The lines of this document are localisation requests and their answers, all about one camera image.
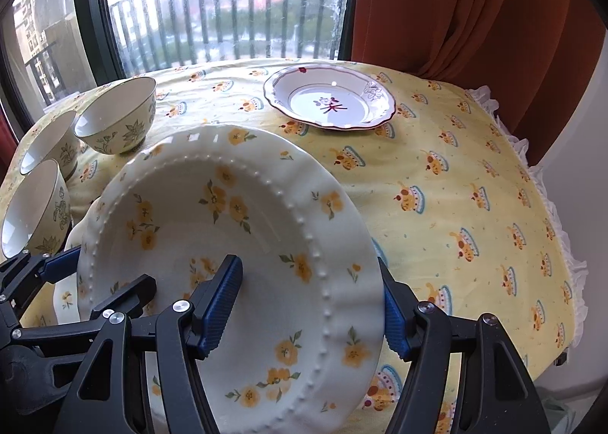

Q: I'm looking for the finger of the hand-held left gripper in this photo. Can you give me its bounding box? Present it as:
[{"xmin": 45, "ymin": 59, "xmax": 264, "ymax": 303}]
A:
[
  {"xmin": 14, "ymin": 275, "xmax": 158, "ymax": 352},
  {"xmin": 0, "ymin": 246, "xmax": 82, "ymax": 316}
]

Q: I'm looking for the yellow printed tablecloth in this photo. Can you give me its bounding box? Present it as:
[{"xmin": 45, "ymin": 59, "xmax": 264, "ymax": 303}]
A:
[{"xmin": 0, "ymin": 59, "xmax": 590, "ymax": 434}]

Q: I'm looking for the black window frame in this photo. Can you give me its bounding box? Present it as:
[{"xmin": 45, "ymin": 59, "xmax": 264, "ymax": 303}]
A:
[{"xmin": 0, "ymin": 0, "xmax": 359, "ymax": 131}]

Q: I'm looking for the white plate with red rim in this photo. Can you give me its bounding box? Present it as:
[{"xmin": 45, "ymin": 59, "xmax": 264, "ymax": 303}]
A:
[{"xmin": 263, "ymin": 64, "xmax": 397, "ymax": 133}]

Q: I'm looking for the apartment building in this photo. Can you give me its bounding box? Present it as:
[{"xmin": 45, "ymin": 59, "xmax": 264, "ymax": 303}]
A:
[{"xmin": 12, "ymin": 0, "xmax": 77, "ymax": 102}]

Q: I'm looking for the white bowl with leaf pattern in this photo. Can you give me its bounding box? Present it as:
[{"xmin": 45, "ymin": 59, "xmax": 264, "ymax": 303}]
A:
[
  {"xmin": 73, "ymin": 76, "xmax": 157, "ymax": 155},
  {"xmin": 19, "ymin": 110, "xmax": 81, "ymax": 181},
  {"xmin": 0, "ymin": 159, "xmax": 72, "ymax": 260}
]

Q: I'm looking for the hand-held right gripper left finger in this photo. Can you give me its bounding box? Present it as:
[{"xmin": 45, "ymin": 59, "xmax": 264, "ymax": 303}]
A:
[{"xmin": 66, "ymin": 253, "xmax": 244, "ymax": 434}]

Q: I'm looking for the orange curtain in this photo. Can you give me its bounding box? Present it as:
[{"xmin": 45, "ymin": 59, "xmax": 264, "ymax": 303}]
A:
[
  {"xmin": 0, "ymin": 101, "xmax": 16, "ymax": 169},
  {"xmin": 349, "ymin": 0, "xmax": 608, "ymax": 166}
]

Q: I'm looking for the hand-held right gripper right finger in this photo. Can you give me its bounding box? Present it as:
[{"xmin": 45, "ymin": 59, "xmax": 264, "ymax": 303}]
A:
[{"xmin": 378, "ymin": 257, "xmax": 552, "ymax": 434}]

